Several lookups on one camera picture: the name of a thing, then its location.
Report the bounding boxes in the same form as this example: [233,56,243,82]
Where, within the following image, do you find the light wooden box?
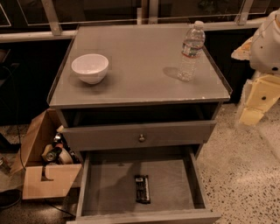
[10,109,82,200]

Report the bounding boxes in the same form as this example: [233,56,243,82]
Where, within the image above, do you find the black cable on floor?
[0,64,77,218]

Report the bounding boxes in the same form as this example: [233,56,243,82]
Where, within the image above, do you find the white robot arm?
[231,9,280,126]

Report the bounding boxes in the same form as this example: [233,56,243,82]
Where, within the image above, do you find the grey top drawer with knob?
[62,121,216,151]

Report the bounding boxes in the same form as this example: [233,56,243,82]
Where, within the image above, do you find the white ceramic bowl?
[71,53,109,84]

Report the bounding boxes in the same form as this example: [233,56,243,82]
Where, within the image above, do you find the open grey middle drawer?
[67,146,221,224]

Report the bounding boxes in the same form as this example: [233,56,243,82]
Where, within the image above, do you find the cans and items in box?
[41,133,80,165]

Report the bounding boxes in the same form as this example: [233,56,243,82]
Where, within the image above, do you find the grey drawer cabinet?
[46,24,234,224]

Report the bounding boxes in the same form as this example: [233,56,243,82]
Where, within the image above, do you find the metal railing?
[0,0,280,44]

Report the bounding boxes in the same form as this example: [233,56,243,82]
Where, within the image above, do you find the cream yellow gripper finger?
[239,74,280,126]

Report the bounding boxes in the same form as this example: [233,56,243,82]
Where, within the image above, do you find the clear plastic water bottle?
[178,21,206,81]

